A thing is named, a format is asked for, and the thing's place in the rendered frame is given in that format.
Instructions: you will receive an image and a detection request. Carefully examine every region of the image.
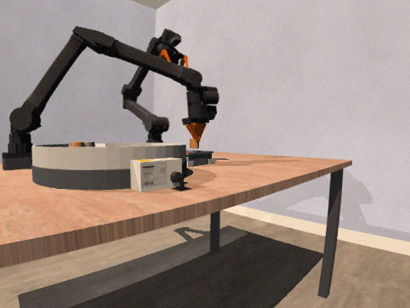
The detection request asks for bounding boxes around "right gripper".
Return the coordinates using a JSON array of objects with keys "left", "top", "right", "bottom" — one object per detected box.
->
[{"left": 182, "top": 103, "right": 210, "bottom": 142}]

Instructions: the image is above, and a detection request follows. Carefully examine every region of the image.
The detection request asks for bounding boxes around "divided red and yellow tray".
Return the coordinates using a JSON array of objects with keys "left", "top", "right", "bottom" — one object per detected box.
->
[{"left": 186, "top": 150, "right": 214, "bottom": 166}]

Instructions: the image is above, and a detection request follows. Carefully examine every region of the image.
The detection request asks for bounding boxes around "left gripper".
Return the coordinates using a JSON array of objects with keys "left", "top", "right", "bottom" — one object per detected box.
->
[{"left": 159, "top": 48, "right": 189, "bottom": 68}]

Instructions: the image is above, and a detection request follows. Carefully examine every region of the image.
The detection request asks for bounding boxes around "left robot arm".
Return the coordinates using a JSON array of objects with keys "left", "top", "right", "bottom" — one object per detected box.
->
[{"left": 122, "top": 29, "right": 181, "bottom": 143}]

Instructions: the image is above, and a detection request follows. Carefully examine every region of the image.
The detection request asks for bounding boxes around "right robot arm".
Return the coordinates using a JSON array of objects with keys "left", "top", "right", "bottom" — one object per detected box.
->
[{"left": 2, "top": 26, "right": 219, "bottom": 158}]

